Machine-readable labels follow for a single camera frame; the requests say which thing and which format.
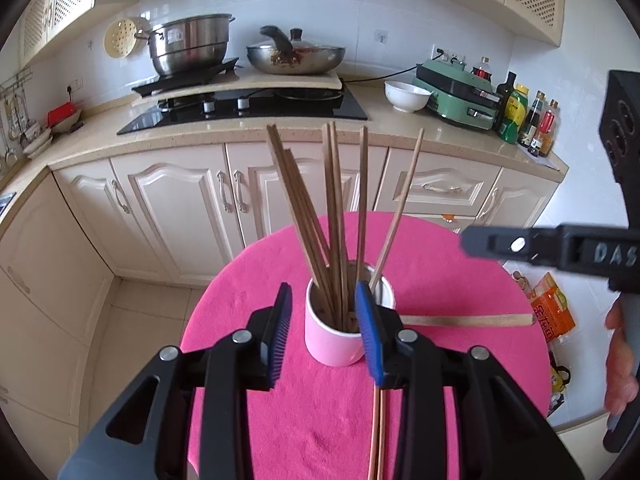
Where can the steel frying pan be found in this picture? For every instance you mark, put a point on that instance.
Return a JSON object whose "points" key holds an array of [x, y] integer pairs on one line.
{"points": [[300, 65]]}

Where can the bunch of wooden chopsticks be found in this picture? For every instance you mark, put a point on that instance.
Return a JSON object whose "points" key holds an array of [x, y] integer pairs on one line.
{"points": [[362, 210]]}

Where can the metal dish rack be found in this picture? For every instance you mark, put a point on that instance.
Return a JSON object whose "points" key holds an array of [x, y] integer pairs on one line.
{"points": [[12, 115]]}

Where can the light wooden board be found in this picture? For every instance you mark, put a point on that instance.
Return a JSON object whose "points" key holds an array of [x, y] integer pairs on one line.
{"points": [[280, 82]]}

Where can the yellow perforated steamer plate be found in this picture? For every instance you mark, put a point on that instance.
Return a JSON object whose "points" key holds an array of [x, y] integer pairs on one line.
{"points": [[120, 37]]}

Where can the stainless steel pot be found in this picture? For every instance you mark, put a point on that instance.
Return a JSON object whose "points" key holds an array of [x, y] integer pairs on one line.
{"points": [[190, 45]]}

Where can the yellow green bottle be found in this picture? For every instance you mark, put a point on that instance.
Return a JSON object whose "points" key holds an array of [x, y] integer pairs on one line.
{"points": [[514, 117]]}

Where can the pink and white cup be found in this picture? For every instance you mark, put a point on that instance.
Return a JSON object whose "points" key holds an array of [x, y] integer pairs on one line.
{"points": [[330, 345]]}

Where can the glass pan lid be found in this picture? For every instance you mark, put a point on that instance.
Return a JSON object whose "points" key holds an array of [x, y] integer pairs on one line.
{"points": [[296, 35]]}

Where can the stack of white dishes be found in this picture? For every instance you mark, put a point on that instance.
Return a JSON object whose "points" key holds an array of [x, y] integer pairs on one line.
{"points": [[37, 141]]}

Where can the wall hook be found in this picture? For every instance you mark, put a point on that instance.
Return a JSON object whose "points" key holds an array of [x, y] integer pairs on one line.
{"points": [[382, 36]]}

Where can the dark green oil bottle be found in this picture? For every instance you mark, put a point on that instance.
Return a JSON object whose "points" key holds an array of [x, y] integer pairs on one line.
{"points": [[506, 95]]}

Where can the long wooden chopstick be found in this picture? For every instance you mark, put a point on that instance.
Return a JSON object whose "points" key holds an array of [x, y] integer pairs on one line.
{"points": [[380, 440], [465, 320], [372, 440]]}

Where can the red food container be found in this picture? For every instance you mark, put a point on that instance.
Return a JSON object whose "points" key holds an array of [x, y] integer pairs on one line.
{"points": [[64, 112]]}

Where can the beige countertop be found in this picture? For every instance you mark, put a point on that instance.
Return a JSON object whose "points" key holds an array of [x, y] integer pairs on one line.
{"points": [[400, 130]]}

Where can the black gas hob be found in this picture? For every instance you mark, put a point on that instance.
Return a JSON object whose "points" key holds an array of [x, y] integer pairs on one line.
{"points": [[300, 107]]}

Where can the dark sauce bottle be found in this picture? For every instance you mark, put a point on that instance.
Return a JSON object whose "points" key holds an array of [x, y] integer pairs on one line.
{"points": [[532, 120]]}

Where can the yellow and black bag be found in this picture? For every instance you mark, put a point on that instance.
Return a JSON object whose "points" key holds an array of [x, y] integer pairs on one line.
{"points": [[559, 380]]}

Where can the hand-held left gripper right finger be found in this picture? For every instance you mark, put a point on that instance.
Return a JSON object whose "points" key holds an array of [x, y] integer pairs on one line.
{"points": [[367, 335]]}

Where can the orange bag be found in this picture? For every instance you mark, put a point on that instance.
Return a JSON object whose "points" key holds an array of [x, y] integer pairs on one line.
{"points": [[550, 310]]}

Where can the white wall outlet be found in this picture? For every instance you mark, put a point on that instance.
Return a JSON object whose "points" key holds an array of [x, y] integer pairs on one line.
{"points": [[445, 53], [75, 86]]}

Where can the pink round tablecloth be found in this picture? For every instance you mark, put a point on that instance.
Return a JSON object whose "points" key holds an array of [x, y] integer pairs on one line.
{"points": [[300, 435]]}

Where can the steel sink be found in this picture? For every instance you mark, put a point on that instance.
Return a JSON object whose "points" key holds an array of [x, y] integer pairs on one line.
{"points": [[5, 204]]}

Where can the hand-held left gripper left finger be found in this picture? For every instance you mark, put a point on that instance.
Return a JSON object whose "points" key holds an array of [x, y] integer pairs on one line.
{"points": [[281, 340]]}

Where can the red label sauce bottle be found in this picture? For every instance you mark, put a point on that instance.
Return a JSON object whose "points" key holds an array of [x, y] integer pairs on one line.
{"points": [[548, 127]]}

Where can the black induction cooker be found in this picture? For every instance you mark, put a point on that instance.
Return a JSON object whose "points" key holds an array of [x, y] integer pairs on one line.
{"points": [[185, 80]]}

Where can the green electric grill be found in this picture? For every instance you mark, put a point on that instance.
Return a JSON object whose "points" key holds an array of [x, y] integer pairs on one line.
{"points": [[455, 95]]}

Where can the person's right hand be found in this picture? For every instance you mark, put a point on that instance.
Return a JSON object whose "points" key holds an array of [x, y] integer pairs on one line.
{"points": [[620, 375]]}

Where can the white bowl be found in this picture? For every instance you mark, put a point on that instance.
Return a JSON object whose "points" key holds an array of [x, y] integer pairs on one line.
{"points": [[406, 97]]}

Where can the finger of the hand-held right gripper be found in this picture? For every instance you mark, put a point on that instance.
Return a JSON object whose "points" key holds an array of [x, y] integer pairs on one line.
{"points": [[495, 244]]}

